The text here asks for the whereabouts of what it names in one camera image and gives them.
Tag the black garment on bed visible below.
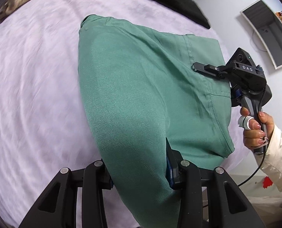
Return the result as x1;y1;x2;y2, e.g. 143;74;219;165
152;0;210;29

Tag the lilac plush bed blanket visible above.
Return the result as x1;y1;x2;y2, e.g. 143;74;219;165
0;0;218;227

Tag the green shirt garment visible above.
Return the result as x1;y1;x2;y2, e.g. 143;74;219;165
78;15;234;227

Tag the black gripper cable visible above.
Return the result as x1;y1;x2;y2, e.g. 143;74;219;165
237;92;267;187

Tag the cream jacket sleeve forearm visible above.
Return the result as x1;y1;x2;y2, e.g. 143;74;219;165
260;125;282;192

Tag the person's right hand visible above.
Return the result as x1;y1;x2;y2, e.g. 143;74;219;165
243;112;274;150

